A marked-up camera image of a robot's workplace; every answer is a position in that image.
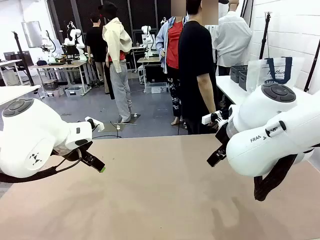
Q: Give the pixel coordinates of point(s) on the person in beige top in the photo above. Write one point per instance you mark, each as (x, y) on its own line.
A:
(120, 75)

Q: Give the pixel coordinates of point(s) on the black light stand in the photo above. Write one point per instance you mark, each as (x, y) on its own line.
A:
(23, 62)

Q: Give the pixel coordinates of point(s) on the wooden workbench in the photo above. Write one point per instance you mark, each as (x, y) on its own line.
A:
(62, 65)

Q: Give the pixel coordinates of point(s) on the black tripod with camera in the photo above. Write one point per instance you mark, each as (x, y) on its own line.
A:
(265, 37)

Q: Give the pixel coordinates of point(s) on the person in black T-shirt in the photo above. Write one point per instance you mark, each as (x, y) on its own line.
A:
(192, 62)

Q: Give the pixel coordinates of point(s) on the grey floor mat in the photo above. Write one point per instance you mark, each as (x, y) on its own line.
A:
(113, 126)

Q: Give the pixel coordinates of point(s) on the silver reflector panel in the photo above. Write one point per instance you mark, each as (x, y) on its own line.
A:
(32, 33)

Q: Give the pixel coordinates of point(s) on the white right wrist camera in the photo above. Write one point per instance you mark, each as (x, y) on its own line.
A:
(208, 118)

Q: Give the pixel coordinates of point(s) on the black tripod leg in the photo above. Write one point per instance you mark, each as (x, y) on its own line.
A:
(312, 65)

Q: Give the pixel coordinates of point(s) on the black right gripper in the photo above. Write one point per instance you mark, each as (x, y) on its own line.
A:
(221, 135)

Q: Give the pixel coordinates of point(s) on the grey plastic basket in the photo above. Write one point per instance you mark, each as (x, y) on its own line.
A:
(243, 80)
(236, 72)

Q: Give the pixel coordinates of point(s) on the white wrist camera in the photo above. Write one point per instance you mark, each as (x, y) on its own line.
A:
(96, 125)
(208, 118)

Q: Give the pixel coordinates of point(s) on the black monitors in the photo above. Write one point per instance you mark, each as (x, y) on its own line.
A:
(17, 56)

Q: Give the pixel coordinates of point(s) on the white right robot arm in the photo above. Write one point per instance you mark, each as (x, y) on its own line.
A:
(262, 117)

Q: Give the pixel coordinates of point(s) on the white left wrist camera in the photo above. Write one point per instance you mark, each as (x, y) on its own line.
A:
(96, 125)

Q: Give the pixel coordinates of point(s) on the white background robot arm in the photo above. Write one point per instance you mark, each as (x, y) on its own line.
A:
(73, 37)
(50, 45)

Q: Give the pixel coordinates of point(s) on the white side table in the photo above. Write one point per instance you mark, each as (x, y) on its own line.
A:
(225, 86)

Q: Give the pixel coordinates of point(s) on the dark storage crate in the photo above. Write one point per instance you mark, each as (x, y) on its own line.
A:
(50, 84)

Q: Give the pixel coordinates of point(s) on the forearm of black-shirted person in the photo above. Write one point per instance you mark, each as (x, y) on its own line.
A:
(206, 92)

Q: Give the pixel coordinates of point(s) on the small wooden table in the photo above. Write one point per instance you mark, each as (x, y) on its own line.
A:
(150, 60)

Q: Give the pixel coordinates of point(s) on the person in white shirt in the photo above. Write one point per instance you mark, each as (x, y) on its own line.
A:
(232, 42)

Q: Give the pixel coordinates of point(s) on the small white background robot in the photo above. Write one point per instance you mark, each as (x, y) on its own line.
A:
(146, 37)

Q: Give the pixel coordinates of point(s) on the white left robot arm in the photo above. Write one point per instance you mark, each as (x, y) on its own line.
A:
(30, 130)

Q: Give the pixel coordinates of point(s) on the person in red shirt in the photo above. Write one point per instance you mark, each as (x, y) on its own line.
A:
(172, 50)

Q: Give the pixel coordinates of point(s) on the clear lidded storage box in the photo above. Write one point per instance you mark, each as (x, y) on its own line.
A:
(156, 88)

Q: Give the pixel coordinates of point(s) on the person in black clothes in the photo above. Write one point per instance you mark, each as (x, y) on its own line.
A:
(96, 45)

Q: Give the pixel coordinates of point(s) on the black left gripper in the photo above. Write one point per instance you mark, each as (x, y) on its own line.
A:
(72, 153)

